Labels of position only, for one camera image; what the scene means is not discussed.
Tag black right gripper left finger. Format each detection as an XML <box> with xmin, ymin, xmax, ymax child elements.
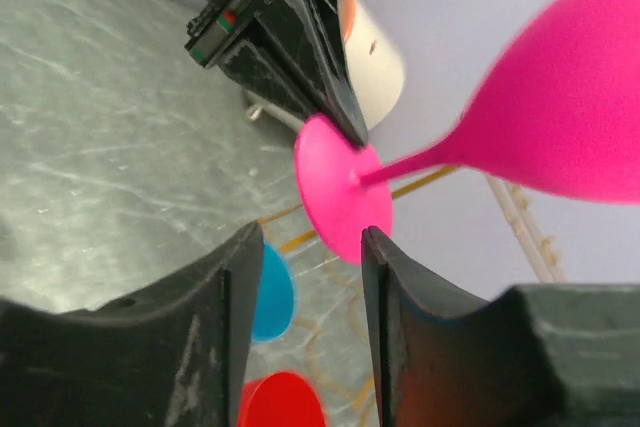
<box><xmin>1</xmin><ymin>222</ymin><xmax>263</xmax><ymax>426</ymax></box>

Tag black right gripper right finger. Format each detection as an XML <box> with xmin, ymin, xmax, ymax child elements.
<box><xmin>362</xmin><ymin>227</ymin><xmax>639</xmax><ymax>426</ymax></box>

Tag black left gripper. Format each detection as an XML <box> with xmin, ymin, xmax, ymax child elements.
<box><xmin>185</xmin><ymin>0</ymin><xmax>369</xmax><ymax>148</ymax></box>

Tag red wine glass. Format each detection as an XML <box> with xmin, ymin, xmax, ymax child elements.
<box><xmin>237</xmin><ymin>371</ymin><xmax>329</xmax><ymax>427</ymax></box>

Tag blue wine glass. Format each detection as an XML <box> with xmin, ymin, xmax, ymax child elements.
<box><xmin>251</xmin><ymin>242</ymin><xmax>296</xmax><ymax>342</ymax></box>

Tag pink wine glass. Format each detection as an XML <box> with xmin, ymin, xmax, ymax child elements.
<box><xmin>295</xmin><ymin>0</ymin><xmax>639</xmax><ymax>264</ymax></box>

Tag round beige drawer cabinet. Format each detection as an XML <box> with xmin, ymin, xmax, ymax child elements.
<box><xmin>341</xmin><ymin>0</ymin><xmax>406</xmax><ymax>129</ymax></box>

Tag gold wire wine glass rack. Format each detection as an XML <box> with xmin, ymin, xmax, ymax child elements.
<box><xmin>259</xmin><ymin>164</ymin><xmax>461</xmax><ymax>427</ymax></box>

